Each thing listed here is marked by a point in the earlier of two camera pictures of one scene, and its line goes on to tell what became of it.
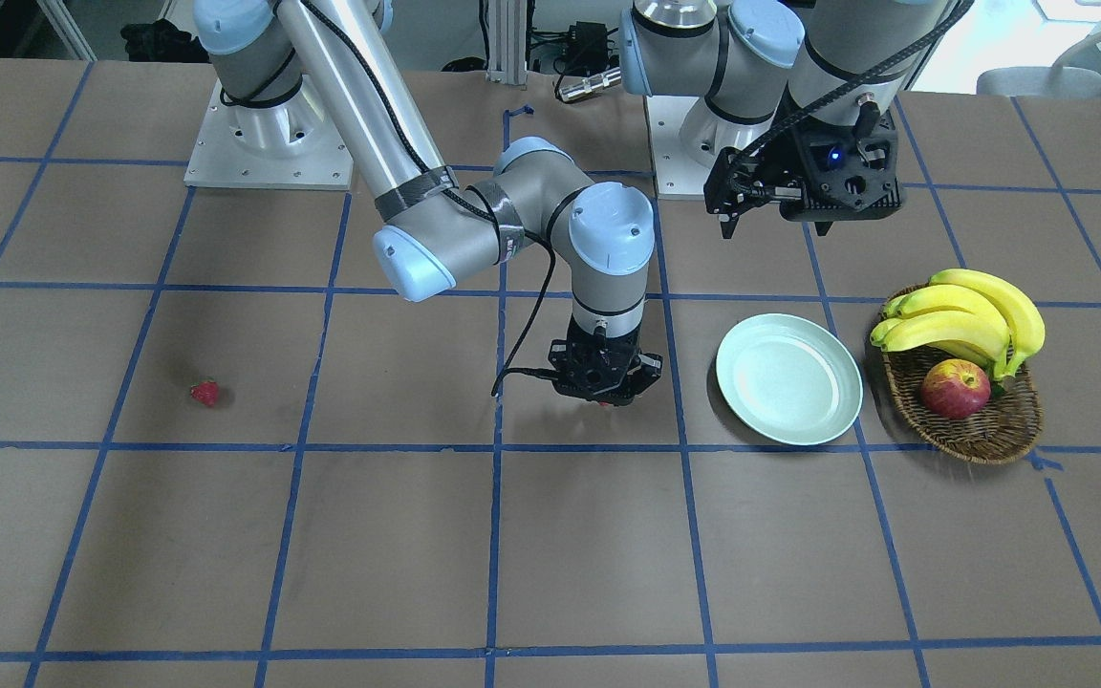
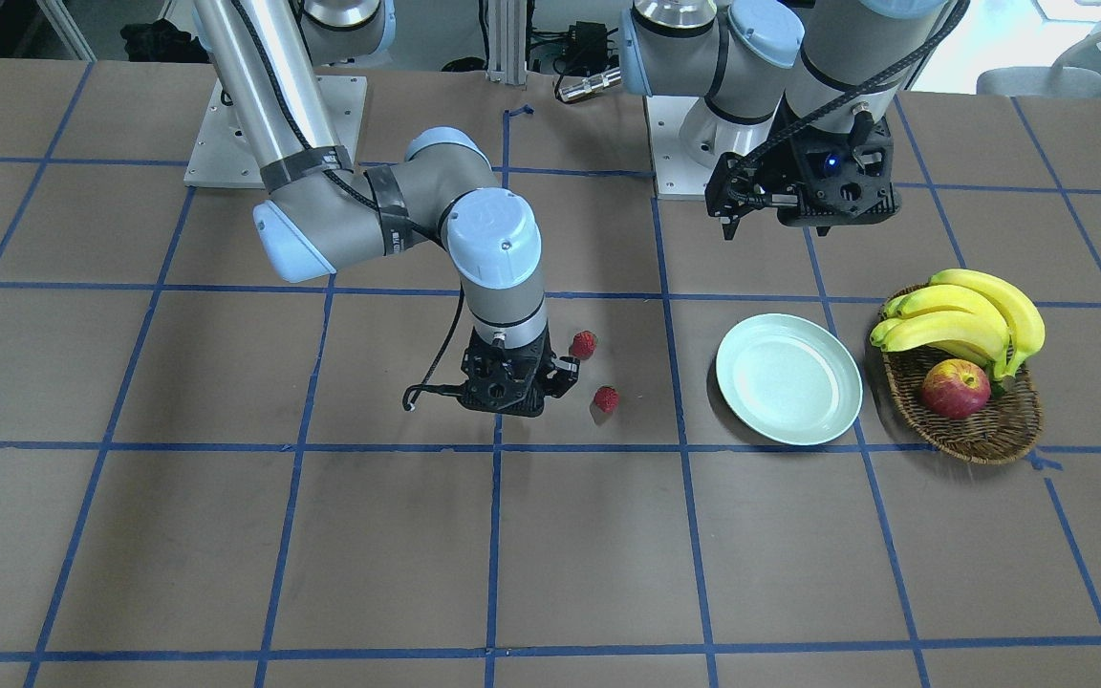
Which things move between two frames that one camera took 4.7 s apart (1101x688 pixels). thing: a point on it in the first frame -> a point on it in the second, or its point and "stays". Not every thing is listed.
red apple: [956, 389] stays
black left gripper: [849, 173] stays
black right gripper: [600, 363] -> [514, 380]
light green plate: [789, 378] stays
